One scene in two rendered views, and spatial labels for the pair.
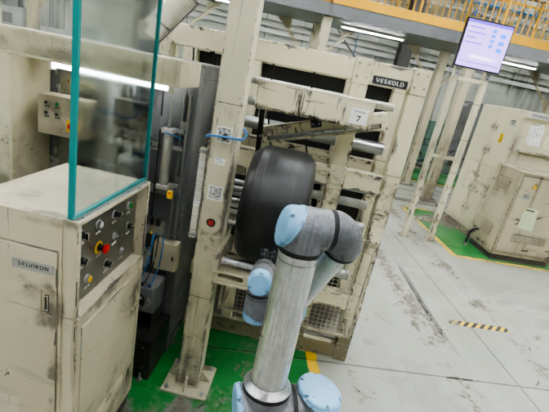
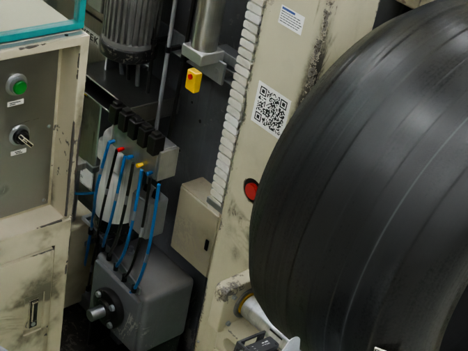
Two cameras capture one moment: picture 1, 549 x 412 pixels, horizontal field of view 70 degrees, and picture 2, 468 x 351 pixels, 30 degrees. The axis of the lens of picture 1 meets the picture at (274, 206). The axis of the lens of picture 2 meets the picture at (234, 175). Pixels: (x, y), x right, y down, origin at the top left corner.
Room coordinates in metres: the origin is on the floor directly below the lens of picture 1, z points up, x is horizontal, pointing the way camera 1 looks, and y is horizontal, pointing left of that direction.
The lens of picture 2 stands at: (0.83, -0.45, 1.89)
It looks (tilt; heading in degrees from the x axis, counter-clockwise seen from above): 33 degrees down; 38
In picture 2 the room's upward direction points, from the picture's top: 12 degrees clockwise
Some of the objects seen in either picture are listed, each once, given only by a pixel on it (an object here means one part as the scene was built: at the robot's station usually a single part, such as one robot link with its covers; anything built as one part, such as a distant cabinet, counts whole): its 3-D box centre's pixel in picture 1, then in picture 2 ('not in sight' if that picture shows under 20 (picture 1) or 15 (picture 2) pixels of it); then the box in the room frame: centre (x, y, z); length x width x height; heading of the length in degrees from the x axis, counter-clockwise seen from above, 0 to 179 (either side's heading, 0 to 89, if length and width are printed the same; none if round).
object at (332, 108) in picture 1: (314, 104); not in sight; (2.20, -0.10, 1.71); 0.61 x 0.25 x 0.15; 87
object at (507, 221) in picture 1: (523, 215); not in sight; (5.40, -3.44, 0.62); 0.91 x 0.58 x 1.25; 96
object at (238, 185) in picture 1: (236, 199); not in sight; (2.30, 0.24, 1.05); 0.20 x 0.15 x 0.30; 87
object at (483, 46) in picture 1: (483, 46); not in sight; (5.29, -2.10, 2.60); 0.60 x 0.05 x 0.55; 96
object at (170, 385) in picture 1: (189, 376); not in sight; (1.90, 0.30, 0.02); 0.27 x 0.27 x 0.04; 87
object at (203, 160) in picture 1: (199, 193); (247, 98); (1.88, 0.38, 1.19); 0.05 x 0.04 x 0.48; 177
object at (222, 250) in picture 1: (225, 248); (297, 271); (1.92, 0.22, 0.90); 0.40 x 0.03 x 0.10; 177
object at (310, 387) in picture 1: (311, 407); not in sight; (1.01, -0.25, 0.84); 0.17 x 0.15 x 0.18; 104
